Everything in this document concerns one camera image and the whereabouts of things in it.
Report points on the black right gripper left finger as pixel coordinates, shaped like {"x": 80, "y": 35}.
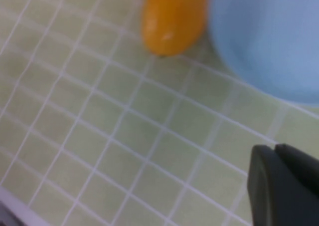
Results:
{"x": 269, "y": 191}

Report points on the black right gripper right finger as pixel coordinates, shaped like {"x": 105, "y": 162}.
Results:
{"x": 304, "y": 168}

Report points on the orange yellow mango fruit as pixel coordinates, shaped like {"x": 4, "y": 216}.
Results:
{"x": 172, "y": 19}

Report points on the light blue round plate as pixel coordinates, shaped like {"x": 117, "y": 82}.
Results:
{"x": 269, "y": 36}

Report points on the green white checked tablecloth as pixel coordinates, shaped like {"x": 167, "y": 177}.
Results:
{"x": 99, "y": 136}

